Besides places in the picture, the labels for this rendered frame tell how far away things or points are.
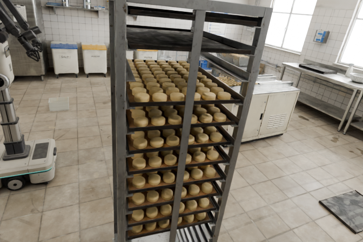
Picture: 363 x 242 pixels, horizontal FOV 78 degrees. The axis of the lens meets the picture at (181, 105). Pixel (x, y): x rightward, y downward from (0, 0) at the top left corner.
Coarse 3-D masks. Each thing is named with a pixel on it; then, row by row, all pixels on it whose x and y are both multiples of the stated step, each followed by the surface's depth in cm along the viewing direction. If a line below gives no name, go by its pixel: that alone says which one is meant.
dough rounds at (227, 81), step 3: (219, 78) 324; (222, 78) 326; (225, 78) 327; (228, 78) 330; (222, 81) 313; (225, 81) 314; (228, 81) 316; (231, 81) 317; (234, 81) 319; (228, 84) 302; (231, 84) 303; (234, 84) 304; (237, 84) 306; (240, 84) 309
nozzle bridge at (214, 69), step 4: (208, 64) 333; (212, 64) 334; (212, 68) 330; (216, 68) 326; (240, 68) 281; (244, 68) 283; (212, 72) 343; (216, 72) 345; (220, 72) 313; (224, 72) 307; (216, 76) 348; (228, 76) 299; (232, 76) 293; (236, 80) 281; (256, 80) 293; (240, 88) 290; (240, 92) 291
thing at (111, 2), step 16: (112, 16) 113; (112, 32) 116; (112, 48) 119; (112, 64) 122; (112, 80) 126; (112, 96) 130; (112, 112) 134; (112, 128) 138; (112, 144) 142; (112, 160) 147
